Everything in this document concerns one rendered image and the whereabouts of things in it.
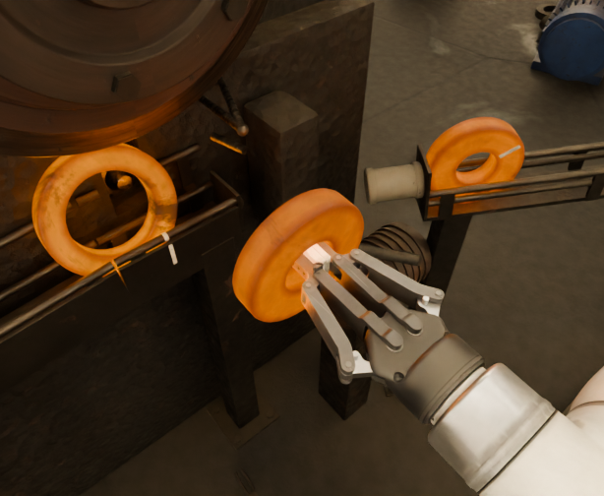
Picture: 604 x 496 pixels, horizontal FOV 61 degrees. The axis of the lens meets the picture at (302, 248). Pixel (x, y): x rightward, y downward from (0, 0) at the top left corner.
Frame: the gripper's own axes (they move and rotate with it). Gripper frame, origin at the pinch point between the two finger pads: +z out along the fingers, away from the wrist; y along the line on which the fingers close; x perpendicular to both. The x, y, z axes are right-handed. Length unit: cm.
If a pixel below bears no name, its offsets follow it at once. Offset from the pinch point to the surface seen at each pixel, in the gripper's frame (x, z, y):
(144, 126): 3.7, 22.4, -4.6
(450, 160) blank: -12.1, 6.5, 35.9
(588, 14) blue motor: -55, 54, 194
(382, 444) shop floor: -84, -7, 22
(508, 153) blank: -11.1, 1.5, 43.5
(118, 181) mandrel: -11.3, 32.6, -6.5
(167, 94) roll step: 7.5, 20.8, -1.8
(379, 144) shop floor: -88, 75, 106
